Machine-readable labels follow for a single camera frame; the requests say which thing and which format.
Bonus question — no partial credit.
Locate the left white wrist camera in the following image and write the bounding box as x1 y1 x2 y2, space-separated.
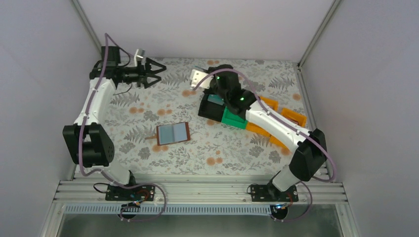
133 48 145 64

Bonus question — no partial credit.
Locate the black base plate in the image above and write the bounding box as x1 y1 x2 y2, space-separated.
246 184 299 202
105 185 156 201

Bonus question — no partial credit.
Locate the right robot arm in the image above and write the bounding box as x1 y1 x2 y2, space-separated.
205 64 329 201

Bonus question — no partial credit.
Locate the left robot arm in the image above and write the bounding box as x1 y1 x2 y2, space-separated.
62 46 167 200

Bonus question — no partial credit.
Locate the black storage bin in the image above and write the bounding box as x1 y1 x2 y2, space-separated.
198 94 226 122

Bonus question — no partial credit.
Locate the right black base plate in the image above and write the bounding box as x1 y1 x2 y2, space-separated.
246 184 299 202

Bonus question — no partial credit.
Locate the brown leather card holder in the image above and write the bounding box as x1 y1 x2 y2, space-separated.
145 122 191 146

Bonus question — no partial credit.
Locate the orange storage bin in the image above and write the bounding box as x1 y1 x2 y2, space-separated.
245 100 309 153

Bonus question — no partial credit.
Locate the aluminium rail frame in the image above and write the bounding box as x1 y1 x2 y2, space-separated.
53 175 348 216

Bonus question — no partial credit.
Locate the green storage bin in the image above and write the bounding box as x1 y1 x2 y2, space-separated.
221 107 248 129

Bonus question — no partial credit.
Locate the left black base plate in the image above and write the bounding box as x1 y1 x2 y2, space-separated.
105 185 156 201

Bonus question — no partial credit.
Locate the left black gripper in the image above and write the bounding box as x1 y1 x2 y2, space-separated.
117 58 166 88

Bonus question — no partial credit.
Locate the teal item in black bin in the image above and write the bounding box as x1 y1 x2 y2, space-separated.
207 94 224 106

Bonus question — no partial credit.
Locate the floral table mat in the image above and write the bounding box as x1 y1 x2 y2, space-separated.
102 58 305 175

